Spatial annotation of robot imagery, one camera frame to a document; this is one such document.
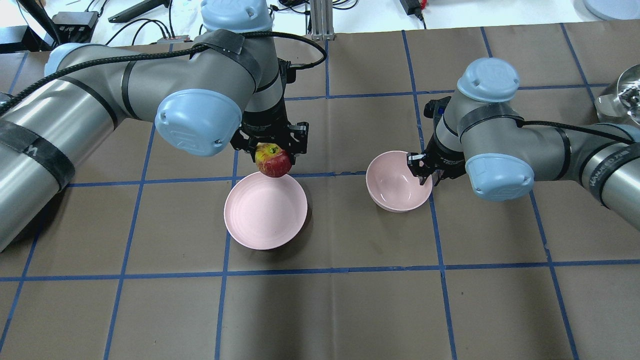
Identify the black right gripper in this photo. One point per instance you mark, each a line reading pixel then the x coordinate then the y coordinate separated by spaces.
pixel 446 157

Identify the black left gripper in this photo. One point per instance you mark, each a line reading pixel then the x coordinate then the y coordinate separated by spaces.
pixel 266 125

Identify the red yellow apple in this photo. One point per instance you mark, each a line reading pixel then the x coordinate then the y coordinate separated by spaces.
pixel 271 160

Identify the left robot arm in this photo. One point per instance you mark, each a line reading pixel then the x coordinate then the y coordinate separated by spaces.
pixel 227 89

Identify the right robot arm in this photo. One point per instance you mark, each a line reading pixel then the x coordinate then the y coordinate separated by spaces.
pixel 478 133

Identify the pink bowl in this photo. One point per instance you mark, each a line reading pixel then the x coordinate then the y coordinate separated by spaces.
pixel 392 186

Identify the pink plate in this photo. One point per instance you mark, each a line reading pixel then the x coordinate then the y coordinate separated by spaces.
pixel 263 213

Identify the light blue plate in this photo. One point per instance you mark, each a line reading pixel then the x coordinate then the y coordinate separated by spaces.
pixel 614 9

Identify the black power adapter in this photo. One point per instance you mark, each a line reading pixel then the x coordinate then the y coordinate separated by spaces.
pixel 413 7

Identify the black bar tool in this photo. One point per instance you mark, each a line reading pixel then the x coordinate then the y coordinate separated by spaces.
pixel 137 11

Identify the steel steamer pot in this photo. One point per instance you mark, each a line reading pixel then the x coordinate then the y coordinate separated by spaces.
pixel 619 103

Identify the aluminium frame post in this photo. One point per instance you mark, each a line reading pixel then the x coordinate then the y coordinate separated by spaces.
pixel 321 19

